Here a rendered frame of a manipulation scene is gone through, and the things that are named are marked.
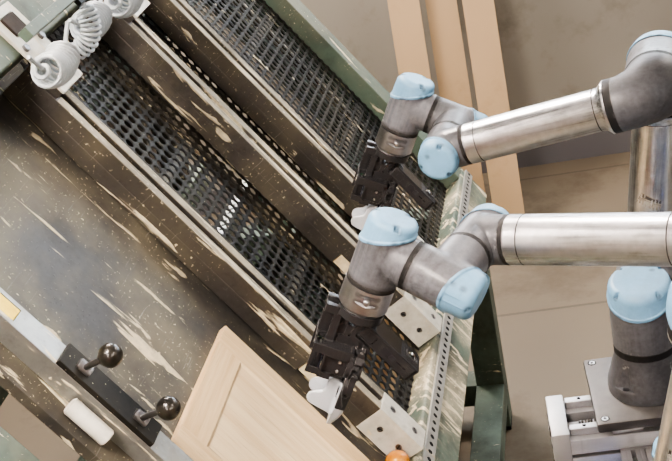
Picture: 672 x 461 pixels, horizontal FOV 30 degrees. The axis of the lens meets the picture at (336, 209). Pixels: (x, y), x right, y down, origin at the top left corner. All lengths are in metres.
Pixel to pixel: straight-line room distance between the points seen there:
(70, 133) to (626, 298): 1.07
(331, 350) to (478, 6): 3.56
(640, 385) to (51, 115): 1.20
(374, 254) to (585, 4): 4.09
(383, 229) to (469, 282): 0.14
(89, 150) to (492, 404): 1.97
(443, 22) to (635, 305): 3.13
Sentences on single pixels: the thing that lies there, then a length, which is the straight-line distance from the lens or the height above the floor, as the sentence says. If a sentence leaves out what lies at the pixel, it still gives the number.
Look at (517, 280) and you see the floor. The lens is 5.02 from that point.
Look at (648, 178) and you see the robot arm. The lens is 2.37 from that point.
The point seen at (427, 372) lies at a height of 0.90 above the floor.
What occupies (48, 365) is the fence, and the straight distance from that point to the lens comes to 1.98.
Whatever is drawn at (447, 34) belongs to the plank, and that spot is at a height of 0.83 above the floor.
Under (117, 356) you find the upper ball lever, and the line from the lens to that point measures 1.89.
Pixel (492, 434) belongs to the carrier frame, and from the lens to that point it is 3.87.
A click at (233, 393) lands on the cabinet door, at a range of 2.29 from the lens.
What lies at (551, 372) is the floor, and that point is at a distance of 4.44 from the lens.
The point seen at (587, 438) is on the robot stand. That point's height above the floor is 0.98.
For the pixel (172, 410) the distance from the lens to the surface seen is 1.91.
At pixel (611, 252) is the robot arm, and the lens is 1.76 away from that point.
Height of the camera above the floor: 2.43
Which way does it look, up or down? 24 degrees down
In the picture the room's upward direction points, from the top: 12 degrees counter-clockwise
